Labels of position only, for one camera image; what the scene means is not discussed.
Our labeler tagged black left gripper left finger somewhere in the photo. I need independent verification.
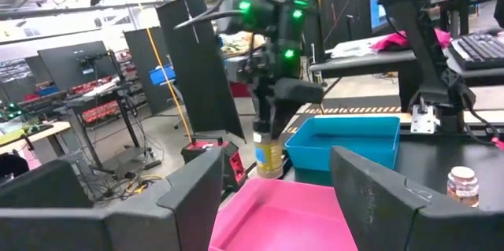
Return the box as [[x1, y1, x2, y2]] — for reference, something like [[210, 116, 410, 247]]
[[0, 146, 225, 251]]

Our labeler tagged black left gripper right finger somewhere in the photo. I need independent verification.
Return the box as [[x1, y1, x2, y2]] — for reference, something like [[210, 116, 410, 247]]
[[330, 146, 504, 251]]

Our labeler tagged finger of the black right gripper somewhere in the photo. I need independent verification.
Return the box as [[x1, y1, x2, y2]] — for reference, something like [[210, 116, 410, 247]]
[[271, 77, 324, 140], [251, 85, 273, 124]]

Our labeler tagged black-lid spice jar yellow label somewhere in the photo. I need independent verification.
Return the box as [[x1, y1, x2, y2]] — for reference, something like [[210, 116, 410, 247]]
[[252, 119, 285, 180]]

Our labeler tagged white-lid pink salt jar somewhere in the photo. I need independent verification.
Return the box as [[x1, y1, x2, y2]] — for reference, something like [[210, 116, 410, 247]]
[[447, 165, 480, 209]]

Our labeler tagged red storage crate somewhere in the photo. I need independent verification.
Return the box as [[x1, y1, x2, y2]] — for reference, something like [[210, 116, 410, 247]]
[[229, 81, 253, 98]]

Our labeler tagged grey desk with cloth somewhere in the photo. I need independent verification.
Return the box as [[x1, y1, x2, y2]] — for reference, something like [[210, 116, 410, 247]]
[[309, 48, 450, 113]]

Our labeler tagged blue plastic bin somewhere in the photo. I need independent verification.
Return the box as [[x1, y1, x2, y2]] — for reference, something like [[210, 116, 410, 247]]
[[283, 116, 402, 172]]

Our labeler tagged tall black partition panel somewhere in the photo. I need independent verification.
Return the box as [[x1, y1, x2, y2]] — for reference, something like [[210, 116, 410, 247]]
[[155, 0, 245, 142]]

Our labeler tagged clear plastic bag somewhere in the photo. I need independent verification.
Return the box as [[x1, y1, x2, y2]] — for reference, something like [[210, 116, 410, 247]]
[[329, 39, 378, 60]]

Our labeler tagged red and black toolbox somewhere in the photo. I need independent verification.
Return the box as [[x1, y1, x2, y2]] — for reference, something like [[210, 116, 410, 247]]
[[180, 136, 250, 193]]

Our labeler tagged blue storage crate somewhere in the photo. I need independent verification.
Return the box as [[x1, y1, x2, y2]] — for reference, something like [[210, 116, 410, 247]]
[[148, 64, 177, 87]]

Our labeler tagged pink cloth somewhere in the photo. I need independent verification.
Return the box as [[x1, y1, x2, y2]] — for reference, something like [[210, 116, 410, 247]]
[[369, 28, 452, 52]]

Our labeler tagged monitor with lit screen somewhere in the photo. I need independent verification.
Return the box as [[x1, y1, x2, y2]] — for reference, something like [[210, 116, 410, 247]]
[[369, 0, 395, 34]]

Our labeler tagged pink plastic bin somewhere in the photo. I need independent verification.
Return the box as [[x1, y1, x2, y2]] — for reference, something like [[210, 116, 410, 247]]
[[207, 177, 359, 251]]

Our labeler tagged light wooden table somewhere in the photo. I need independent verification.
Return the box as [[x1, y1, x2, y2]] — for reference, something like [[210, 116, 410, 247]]
[[0, 120, 72, 156]]

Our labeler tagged short black partition panel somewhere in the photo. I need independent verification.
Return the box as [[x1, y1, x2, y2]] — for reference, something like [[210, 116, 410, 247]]
[[124, 26, 174, 116]]

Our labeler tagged black standing desk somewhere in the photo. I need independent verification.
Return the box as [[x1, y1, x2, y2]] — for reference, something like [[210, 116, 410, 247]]
[[58, 81, 163, 175]]

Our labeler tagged grey desk with keyboard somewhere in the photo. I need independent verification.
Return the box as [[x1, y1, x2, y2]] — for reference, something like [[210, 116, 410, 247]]
[[447, 56, 504, 87]]

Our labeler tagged black backlit keyboard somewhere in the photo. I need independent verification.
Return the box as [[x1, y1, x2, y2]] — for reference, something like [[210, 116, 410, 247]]
[[447, 32, 504, 71]]

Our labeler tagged yellow extension cord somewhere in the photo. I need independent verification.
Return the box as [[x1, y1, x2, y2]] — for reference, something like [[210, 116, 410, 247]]
[[125, 174, 165, 196]]

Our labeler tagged yellow hanging cord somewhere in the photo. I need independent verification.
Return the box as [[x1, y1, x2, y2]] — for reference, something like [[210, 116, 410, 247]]
[[137, 2, 194, 144]]

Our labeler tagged white mounting bracket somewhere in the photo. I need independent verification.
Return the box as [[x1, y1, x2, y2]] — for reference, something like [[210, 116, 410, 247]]
[[410, 103, 440, 134]]

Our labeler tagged black monitor with mount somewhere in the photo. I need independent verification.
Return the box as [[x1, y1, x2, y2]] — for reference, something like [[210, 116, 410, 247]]
[[37, 40, 119, 90]]

